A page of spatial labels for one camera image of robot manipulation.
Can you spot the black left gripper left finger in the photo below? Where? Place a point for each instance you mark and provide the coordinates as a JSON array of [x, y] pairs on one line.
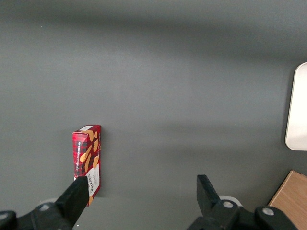
[[69, 201]]

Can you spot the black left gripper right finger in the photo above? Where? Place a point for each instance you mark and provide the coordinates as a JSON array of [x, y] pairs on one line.
[[208, 196]]

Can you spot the wooden two-drawer cabinet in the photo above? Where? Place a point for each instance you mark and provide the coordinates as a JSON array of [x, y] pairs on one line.
[[293, 197]]

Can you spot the red shortbread cookie box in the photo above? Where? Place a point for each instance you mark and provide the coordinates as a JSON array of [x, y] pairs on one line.
[[87, 153]]

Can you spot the cream plastic tray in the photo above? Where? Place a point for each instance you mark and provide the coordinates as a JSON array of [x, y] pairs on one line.
[[298, 107]]

